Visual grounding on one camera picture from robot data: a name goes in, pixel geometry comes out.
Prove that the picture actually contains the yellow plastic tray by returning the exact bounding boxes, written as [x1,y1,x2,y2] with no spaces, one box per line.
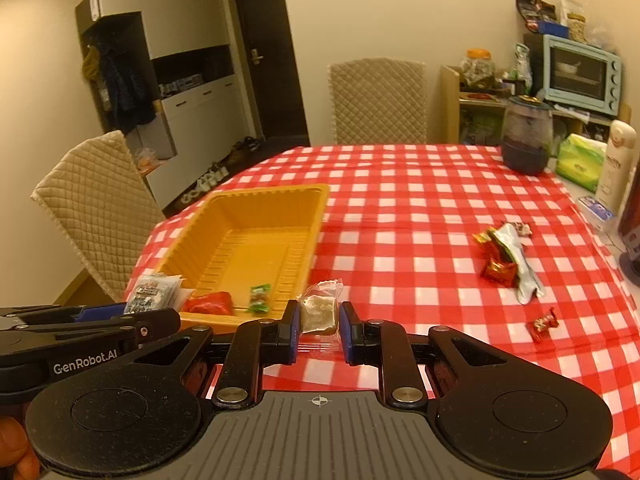
[129,184,331,334]

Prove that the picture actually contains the red gold wrapped candy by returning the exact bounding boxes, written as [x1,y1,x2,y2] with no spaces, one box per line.
[480,242,519,288]

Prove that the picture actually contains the dark snack bag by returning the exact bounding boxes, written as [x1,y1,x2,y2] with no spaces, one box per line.
[515,0,557,35]

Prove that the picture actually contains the silver snack packet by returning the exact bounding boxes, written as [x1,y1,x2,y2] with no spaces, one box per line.
[492,222,547,306]

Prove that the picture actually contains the wooden shelf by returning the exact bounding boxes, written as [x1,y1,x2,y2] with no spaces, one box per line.
[440,64,634,144]

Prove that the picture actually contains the person's left hand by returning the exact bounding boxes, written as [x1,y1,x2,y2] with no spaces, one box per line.
[0,402,42,480]

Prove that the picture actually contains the black and white snack packet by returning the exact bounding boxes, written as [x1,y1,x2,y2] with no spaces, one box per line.
[122,272,196,314]

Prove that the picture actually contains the dark red thermos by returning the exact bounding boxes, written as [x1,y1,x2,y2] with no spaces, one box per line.
[618,160,640,256]

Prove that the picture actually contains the white insulated bottle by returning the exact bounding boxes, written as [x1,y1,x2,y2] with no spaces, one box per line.
[595,120,639,212]

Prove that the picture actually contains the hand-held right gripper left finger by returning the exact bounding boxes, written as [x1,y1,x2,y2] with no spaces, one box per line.
[132,303,302,409]

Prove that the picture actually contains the orange-lid plastic jar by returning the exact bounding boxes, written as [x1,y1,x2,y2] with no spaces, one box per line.
[459,48,497,89]

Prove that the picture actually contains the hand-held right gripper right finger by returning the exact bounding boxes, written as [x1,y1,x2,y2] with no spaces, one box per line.
[339,302,507,408]

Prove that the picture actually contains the red checkered tablecloth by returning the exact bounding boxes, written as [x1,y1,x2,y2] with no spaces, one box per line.
[125,143,640,477]

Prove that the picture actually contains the green wrapped candy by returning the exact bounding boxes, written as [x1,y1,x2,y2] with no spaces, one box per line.
[248,283,274,316]

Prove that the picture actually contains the green white bag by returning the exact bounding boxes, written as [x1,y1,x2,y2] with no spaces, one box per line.
[512,42,534,94]

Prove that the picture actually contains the pile of shoes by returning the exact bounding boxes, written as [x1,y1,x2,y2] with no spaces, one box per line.
[179,136,264,206]

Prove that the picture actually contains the clear-wrapped beige snack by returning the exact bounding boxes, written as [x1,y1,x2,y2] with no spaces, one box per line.
[298,279,346,356]

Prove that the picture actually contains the hanging dark clothes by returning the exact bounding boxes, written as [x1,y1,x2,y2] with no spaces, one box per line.
[82,42,157,129]

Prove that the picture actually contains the green tissue pack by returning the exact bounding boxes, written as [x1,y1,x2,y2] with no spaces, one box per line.
[556,133,609,194]

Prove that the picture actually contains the dark wooden door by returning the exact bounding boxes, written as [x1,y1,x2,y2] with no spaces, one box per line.
[229,0,311,142]

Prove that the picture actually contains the clear bag of nuts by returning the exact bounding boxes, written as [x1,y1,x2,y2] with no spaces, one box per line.
[559,0,589,44]

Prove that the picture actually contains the small red wrapped candy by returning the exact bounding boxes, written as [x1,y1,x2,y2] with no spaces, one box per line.
[526,307,560,344]

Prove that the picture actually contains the red snack packet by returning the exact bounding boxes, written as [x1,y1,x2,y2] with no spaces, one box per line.
[181,291,236,317]

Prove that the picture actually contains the white grey cabinet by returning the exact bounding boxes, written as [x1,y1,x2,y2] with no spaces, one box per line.
[75,0,252,207]

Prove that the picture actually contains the grey phone stand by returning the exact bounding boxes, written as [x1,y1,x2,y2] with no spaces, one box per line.
[619,252,640,287]

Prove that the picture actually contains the light blue toaster oven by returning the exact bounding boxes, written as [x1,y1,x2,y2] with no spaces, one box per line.
[542,34,624,120]

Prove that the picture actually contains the quilted beige chair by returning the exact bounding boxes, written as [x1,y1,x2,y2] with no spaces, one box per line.
[327,57,429,145]
[30,130,166,304]

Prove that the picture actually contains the dark glass jar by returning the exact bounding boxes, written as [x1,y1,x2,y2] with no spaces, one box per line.
[501,94,555,177]

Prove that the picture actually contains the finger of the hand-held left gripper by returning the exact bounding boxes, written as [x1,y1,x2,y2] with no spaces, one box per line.
[0,308,182,347]
[0,303,129,329]

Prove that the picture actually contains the small blue white box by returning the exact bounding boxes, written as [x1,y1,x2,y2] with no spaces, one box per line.
[577,195,616,234]

